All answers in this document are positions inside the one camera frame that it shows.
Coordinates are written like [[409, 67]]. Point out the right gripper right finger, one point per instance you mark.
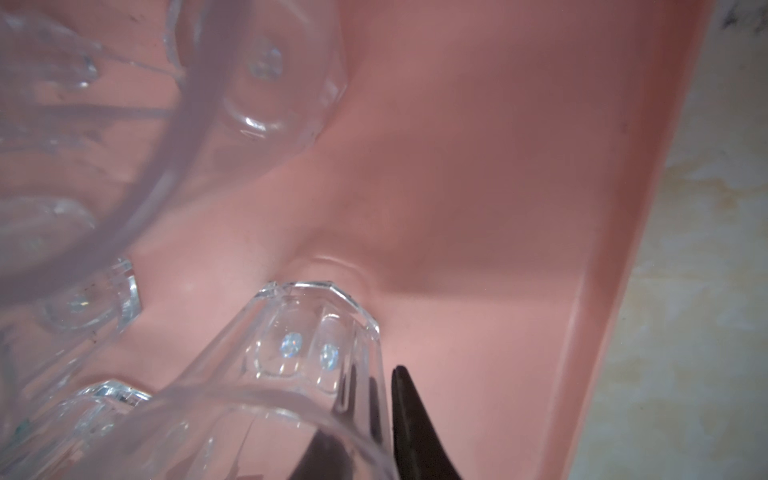
[[418, 452]]

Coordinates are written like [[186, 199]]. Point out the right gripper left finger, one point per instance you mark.
[[326, 457]]

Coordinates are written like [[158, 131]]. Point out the clear cup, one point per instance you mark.
[[298, 357], [48, 444], [136, 108], [44, 342]]

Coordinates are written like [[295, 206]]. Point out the pink tray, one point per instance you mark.
[[480, 190]]

